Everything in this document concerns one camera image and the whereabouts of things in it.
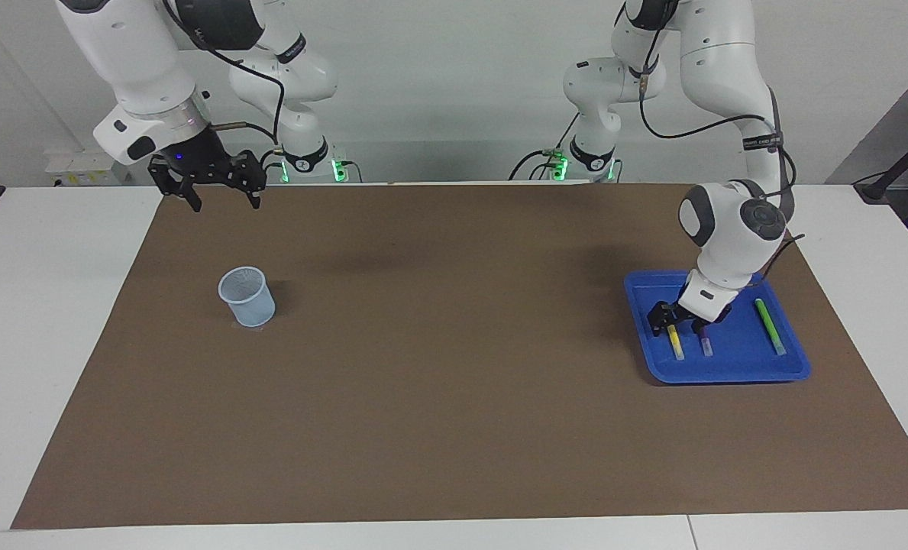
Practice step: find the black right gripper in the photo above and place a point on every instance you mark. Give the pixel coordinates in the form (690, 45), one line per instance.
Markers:
(205, 164)

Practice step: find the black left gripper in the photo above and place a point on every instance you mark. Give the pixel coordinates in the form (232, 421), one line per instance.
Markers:
(702, 309)

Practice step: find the yellow marker pen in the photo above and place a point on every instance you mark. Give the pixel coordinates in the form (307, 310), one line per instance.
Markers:
(676, 344)

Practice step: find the purple marker pen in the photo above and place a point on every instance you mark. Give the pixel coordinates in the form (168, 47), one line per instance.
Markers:
(706, 345)

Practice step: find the green marker pen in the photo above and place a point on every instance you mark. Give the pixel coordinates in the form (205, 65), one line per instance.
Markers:
(770, 328)

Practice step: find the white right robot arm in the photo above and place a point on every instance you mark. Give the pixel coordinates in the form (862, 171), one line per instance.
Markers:
(137, 61)

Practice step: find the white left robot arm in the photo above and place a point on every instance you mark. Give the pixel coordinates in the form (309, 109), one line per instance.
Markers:
(721, 76)

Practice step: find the blue plastic tray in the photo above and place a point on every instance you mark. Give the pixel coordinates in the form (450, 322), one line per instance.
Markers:
(728, 367)

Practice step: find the translucent plastic cup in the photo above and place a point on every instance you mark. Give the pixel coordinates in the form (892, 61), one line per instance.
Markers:
(247, 302)

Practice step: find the white power strip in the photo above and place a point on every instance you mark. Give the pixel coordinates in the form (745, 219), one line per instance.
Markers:
(87, 168)

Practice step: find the brown table mat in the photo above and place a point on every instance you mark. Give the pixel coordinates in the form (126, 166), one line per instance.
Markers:
(454, 397)

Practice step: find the black slanted pole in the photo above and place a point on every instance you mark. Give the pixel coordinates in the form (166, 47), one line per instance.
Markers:
(900, 164)

